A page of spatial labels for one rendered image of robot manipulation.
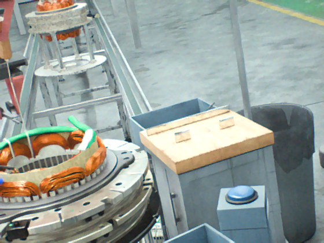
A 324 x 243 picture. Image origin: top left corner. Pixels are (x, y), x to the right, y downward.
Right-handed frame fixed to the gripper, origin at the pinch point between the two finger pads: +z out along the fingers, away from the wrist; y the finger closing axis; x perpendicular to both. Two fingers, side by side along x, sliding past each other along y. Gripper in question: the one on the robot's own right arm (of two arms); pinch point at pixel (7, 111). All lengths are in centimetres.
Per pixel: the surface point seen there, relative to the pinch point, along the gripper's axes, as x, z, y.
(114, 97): -153, 53, -79
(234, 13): -56, 7, -89
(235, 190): 36.5, 11.7, -22.5
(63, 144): 12.3, 4.8, -4.9
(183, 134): 16.3, 8.9, -25.7
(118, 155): 20.7, 6.5, -11.1
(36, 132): 10.8, 1.6, -1.4
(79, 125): 15.1, 1.4, -7.5
